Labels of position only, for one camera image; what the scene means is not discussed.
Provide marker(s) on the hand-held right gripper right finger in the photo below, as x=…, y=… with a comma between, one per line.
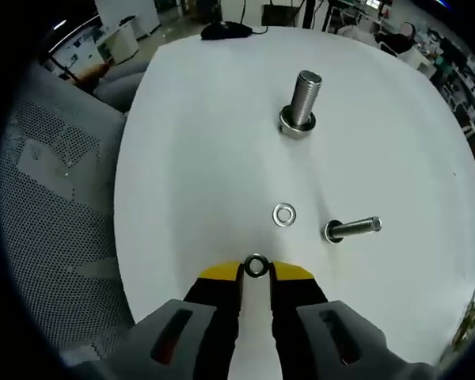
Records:
x=320, y=340

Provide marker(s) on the grey mesh office chair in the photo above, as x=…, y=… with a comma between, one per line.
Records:
x=63, y=198

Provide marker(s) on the small threaded steel stud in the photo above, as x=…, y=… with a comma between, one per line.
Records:
x=352, y=227

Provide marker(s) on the small steel washer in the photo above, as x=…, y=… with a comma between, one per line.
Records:
x=248, y=265
x=276, y=215

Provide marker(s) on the storage shelf with white bins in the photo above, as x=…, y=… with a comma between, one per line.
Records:
x=463, y=99

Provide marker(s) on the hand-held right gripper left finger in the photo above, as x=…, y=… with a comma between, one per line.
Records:
x=182, y=340

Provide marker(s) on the white low cabinet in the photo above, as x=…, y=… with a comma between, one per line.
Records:
x=120, y=43

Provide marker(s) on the black computer mouse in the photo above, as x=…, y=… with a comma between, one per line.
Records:
x=225, y=31

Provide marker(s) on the large potted green plant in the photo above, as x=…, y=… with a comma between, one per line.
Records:
x=469, y=320

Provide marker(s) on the large threaded steel stud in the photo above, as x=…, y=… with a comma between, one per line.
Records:
x=306, y=99

